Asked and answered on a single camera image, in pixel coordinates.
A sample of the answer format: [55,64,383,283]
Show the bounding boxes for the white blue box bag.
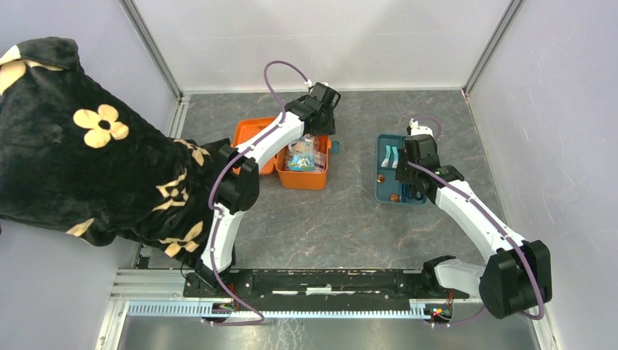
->
[313,151,328,174]

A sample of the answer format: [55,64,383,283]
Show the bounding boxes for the orange medicine kit box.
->
[259,136,334,190]

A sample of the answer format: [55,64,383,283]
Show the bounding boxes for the black handled scissors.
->
[404,184,423,201]

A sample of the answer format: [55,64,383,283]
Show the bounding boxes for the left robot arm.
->
[195,82,341,298]

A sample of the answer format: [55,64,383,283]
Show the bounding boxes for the black floral blanket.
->
[1,37,230,268]

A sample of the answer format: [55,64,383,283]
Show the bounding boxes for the teal divided tray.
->
[374,133,427,205]

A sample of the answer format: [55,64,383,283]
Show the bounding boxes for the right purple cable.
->
[407,114,546,327]

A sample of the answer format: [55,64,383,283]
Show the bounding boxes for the blue cotton pad packet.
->
[286,136,315,171]

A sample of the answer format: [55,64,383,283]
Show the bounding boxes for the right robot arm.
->
[395,117,552,321]

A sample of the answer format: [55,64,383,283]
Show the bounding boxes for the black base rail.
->
[183,268,470,313]

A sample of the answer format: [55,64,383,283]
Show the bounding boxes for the teal white tube packet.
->
[389,146,399,168]

